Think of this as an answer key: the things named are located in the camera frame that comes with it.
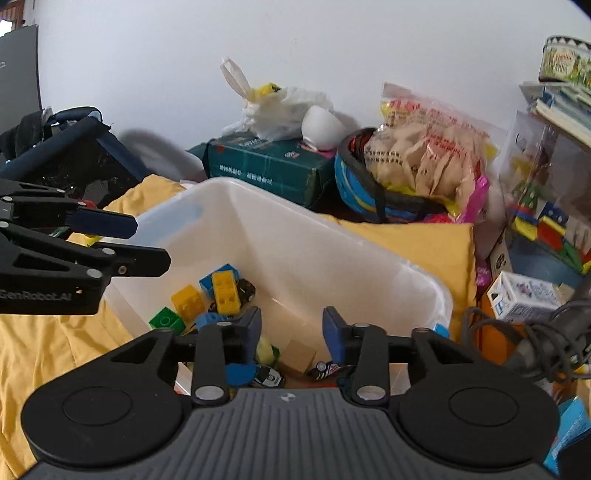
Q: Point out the green rectangular building block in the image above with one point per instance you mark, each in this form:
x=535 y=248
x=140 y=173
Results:
x=165 y=321

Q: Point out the white plastic bag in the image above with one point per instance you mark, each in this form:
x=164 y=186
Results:
x=277 y=110

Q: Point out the clear box of toy blocks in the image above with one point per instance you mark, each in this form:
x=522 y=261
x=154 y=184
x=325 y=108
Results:
x=545 y=221

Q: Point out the blue round disc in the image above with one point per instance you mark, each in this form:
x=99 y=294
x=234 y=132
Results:
x=240 y=373

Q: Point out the pink plastic toy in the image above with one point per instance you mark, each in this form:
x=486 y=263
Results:
x=475 y=198

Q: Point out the grey flat panel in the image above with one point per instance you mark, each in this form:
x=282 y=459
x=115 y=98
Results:
x=18 y=74

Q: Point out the white plastic storage bin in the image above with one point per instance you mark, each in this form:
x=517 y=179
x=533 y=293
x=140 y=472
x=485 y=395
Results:
x=300 y=258

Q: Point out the light blue cardboard box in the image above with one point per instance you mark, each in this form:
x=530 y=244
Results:
x=575 y=429

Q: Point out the dark blue mesh playpen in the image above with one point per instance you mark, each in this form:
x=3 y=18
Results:
x=106 y=157

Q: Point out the pale cream building block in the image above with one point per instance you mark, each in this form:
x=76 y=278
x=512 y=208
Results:
x=268 y=351

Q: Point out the small white box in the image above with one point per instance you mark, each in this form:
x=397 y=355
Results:
x=521 y=295

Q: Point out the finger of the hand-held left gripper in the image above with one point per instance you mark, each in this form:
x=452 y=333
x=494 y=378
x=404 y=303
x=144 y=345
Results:
x=106 y=224
x=138 y=263

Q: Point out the round printed tin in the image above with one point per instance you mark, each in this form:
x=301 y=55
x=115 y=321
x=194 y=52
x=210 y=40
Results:
x=565 y=64

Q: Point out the yellow building block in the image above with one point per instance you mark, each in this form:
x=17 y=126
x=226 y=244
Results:
x=226 y=290
x=187 y=302

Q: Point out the wooden cube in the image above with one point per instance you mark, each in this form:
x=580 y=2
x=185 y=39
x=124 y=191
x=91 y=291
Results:
x=298 y=356

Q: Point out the dark green box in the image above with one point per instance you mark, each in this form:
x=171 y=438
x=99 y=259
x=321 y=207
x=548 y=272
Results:
x=272 y=166

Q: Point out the stack of books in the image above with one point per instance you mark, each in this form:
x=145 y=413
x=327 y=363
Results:
x=563 y=106

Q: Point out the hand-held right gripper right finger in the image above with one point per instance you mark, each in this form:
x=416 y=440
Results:
x=332 y=334

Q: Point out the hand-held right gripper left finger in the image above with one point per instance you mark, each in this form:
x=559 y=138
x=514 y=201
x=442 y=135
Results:
x=251 y=334

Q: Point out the clear bag of crackers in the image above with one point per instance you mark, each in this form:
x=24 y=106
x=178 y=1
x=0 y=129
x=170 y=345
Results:
x=429 y=152

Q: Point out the yellow blanket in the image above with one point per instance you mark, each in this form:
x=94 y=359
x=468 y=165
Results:
x=46 y=350

